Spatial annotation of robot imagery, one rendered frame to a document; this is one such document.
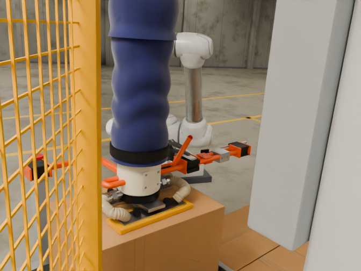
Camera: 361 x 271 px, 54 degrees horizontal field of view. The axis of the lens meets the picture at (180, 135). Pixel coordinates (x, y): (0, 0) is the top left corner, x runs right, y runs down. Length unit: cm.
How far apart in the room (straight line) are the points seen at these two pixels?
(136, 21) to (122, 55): 12
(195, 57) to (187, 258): 102
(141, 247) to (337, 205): 103
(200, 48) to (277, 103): 162
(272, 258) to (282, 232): 164
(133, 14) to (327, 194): 96
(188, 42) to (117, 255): 114
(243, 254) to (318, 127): 169
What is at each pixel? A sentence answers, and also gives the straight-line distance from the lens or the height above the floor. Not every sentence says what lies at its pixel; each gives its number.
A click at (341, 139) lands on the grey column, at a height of 157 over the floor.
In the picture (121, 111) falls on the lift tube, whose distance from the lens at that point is 123.
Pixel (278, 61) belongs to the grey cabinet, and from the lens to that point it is 29.
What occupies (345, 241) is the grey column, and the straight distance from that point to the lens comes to 32.
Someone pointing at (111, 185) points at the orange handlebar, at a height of 108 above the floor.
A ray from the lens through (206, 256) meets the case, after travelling 155.
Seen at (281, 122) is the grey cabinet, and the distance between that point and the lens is 29.
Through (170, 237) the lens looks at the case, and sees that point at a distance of 135.
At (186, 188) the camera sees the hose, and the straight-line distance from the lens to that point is 143.
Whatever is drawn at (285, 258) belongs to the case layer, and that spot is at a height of 54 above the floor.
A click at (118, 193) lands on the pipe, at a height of 103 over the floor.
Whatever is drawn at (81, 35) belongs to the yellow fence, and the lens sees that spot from 69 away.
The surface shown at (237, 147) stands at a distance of 173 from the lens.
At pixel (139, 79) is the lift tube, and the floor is 147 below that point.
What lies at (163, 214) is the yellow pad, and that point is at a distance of 135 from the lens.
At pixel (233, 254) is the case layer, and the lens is 193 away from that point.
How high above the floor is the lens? 164
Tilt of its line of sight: 17 degrees down
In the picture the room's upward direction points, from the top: 4 degrees clockwise
